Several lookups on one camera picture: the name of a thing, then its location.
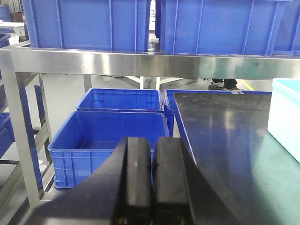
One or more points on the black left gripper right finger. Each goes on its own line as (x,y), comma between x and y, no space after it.
(181,194)

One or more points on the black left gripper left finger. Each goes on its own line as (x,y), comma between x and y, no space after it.
(117,193)

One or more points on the blue crate upper shelf left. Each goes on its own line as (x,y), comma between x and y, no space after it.
(108,25)

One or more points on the blue crate shelf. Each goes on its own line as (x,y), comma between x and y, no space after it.
(108,25)
(245,27)

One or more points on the blue crate upper shelf right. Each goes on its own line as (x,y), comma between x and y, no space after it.
(245,27)

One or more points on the blue crate floor near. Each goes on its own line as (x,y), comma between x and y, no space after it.
(86,140)

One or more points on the blue crate floor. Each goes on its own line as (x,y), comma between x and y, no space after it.
(86,140)
(121,100)

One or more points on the blue crate behind table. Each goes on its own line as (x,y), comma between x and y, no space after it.
(170,107)

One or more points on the blue crate floor far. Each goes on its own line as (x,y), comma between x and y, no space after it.
(121,100)

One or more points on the person's shoes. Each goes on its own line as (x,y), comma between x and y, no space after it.
(224,85)

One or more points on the light teal plastic bin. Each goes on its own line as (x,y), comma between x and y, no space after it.
(284,115)

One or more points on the stainless steel shelf frame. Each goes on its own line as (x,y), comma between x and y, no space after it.
(251,172)

